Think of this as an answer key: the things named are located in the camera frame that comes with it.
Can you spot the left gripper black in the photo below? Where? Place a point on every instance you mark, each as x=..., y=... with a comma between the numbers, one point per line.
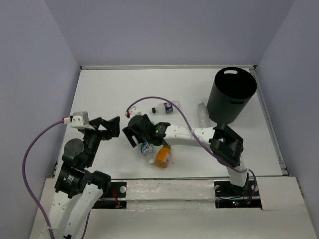
x=112, y=125

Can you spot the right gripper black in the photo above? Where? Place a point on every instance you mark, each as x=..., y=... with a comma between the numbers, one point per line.
x=129, y=133

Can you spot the blue label water bottle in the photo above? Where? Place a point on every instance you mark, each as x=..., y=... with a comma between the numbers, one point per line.
x=147, y=152

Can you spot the black cap cola bottle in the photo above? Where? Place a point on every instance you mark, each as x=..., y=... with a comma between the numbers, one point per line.
x=164, y=109

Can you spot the orange juice bottle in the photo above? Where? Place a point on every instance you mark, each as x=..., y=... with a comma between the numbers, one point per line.
x=163, y=157

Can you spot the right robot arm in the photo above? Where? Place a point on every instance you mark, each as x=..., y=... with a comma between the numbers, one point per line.
x=221, y=142

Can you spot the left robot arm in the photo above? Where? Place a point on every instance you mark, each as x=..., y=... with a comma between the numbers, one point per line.
x=77, y=189

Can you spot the black round bin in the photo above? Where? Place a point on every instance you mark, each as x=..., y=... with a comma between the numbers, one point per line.
x=232, y=89

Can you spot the clear unlabeled plastic bottle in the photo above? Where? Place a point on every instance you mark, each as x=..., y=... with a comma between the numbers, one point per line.
x=202, y=115

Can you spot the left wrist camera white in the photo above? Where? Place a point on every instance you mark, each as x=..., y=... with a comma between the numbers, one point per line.
x=80, y=120

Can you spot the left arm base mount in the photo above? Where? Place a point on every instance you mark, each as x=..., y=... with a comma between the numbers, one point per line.
x=115, y=198

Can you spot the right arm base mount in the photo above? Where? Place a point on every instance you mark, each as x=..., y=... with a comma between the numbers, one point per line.
x=228, y=196

